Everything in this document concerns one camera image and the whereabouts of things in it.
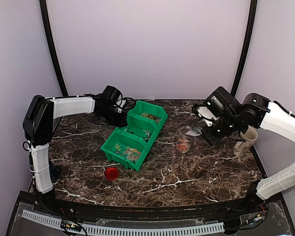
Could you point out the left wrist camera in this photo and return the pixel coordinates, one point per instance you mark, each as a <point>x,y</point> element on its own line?
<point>112,94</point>

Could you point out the right black frame post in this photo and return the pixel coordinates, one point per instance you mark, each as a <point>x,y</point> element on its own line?
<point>245,46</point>

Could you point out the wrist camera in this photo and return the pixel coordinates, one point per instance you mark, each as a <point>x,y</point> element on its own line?
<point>218,100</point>
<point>112,94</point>

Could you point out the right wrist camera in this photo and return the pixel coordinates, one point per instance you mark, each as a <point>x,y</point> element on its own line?
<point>218,100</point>

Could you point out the clear glass jar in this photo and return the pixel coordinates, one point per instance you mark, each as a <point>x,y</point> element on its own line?
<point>185,140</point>

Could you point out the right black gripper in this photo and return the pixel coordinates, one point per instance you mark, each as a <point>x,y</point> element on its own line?
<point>213,140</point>

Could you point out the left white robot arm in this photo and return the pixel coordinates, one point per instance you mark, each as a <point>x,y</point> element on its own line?
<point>38,126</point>

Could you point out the dark blue mug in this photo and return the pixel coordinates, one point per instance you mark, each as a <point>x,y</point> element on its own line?
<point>55,172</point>

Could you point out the white slotted cable duct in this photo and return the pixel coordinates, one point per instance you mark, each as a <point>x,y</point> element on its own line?
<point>94,230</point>

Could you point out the left black frame post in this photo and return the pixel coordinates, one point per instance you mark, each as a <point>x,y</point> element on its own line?
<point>51,46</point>

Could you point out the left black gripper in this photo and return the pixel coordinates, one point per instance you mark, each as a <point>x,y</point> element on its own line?
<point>122,121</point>

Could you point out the black frame post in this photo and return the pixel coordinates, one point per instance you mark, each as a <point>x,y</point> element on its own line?
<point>245,46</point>
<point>51,46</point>

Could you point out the green bin end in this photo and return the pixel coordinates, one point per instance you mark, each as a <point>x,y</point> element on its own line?
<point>150,112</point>

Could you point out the black front rail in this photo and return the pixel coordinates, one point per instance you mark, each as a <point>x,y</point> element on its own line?
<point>89,212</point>

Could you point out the green bin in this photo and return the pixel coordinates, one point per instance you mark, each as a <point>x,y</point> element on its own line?
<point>126,149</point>
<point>142,130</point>

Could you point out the small green circuit board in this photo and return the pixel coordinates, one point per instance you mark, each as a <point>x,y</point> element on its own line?
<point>70,226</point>

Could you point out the beige ceramic mug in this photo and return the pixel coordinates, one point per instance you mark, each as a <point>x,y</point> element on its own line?
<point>247,139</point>

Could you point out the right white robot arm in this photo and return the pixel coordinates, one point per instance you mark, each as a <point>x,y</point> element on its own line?
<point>269,116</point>

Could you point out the metal scoop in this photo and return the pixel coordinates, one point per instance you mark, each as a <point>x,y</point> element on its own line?
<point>194,131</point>

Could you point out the red jar lid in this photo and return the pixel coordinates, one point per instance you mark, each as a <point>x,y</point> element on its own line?
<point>111,173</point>

